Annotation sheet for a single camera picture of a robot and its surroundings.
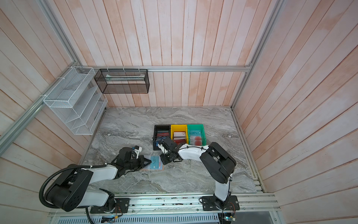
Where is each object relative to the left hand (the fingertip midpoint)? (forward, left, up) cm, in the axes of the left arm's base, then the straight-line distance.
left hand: (151, 163), depth 87 cm
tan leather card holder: (-2, +2, 0) cm, 3 cm away
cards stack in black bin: (+22, -7, 0) cm, 23 cm away
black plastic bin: (+24, -4, +5) cm, 25 cm away
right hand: (+4, -7, -2) cm, 8 cm away
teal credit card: (+1, -3, -1) cm, 3 cm away
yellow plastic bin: (+26, -19, +3) cm, 32 cm away
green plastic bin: (+27, -31, +3) cm, 41 cm away
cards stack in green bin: (+19, -30, 0) cm, 36 cm away
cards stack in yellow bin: (+19, -18, +1) cm, 26 cm away
